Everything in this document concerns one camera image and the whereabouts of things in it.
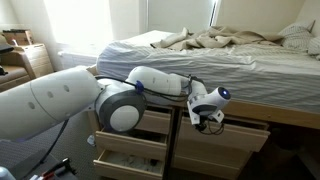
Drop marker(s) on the black flat device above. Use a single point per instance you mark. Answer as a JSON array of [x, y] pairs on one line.
[[6, 48]]

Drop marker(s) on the grey crumpled cloth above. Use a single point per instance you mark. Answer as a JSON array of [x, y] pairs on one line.
[[133, 161]]

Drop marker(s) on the brown box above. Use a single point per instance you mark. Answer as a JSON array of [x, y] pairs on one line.
[[18, 37]]

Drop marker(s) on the brown cushioned chair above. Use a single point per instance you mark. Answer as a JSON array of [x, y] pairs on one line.
[[13, 78]]

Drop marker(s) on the bright window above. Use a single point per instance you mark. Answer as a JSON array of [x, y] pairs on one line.
[[80, 20]]

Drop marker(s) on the wooden nightstand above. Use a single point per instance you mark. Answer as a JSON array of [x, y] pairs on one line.
[[36, 60]]

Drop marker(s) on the white radiator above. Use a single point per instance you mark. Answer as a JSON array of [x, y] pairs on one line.
[[76, 60]]

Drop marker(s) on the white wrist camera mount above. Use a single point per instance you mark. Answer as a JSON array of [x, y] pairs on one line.
[[218, 116]]

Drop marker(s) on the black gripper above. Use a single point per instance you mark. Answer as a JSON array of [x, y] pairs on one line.
[[201, 126]]

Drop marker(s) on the pale crumpled paper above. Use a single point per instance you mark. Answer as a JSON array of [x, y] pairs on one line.
[[91, 140]]

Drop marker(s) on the light wooden bed frame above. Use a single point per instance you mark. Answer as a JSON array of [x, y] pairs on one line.
[[266, 113]]

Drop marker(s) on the red and black clamp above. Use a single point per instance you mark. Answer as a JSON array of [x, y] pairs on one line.
[[60, 168]]

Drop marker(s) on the small striped pillow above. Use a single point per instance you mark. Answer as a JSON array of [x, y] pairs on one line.
[[315, 46]]

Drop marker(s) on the mattress with striped sheet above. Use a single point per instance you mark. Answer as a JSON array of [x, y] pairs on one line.
[[250, 73]]

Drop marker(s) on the light wooden drawer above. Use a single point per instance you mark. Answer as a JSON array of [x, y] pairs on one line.
[[126, 172], [156, 121], [226, 138], [200, 170], [133, 146], [213, 156]]

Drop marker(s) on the large striped pillow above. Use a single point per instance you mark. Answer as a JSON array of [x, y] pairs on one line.
[[295, 35]]

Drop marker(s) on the beige crumpled blanket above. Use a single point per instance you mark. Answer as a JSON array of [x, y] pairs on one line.
[[216, 38]]

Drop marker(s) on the grey bottle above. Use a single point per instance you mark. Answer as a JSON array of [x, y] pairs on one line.
[[6, 174]]

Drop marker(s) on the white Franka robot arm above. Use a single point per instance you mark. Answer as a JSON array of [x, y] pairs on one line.
[[50, 100]]

